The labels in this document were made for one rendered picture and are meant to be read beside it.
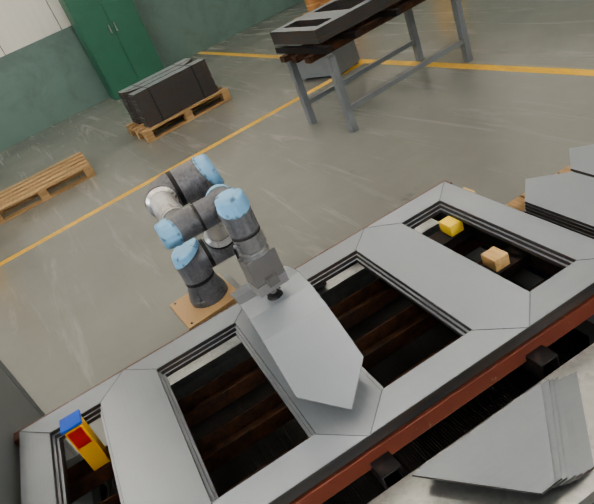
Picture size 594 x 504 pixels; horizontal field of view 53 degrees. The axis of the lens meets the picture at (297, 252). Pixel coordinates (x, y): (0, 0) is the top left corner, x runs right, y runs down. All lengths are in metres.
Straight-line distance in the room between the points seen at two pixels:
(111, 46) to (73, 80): 1.02
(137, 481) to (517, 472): 0.85
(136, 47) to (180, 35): 1.20
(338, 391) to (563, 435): 0.47
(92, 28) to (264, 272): 9.52
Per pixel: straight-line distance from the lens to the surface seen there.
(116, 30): 10.88
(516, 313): 1.51
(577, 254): 1.67
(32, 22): 11.30
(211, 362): 2.03
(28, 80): 11.30
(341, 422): 1.38
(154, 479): 1.52
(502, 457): 1.32
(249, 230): 1.40
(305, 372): 1.39
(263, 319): 1.48
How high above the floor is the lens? 1.83
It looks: 29 degrees down
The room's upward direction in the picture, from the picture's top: 23 degrees counter-clockwise
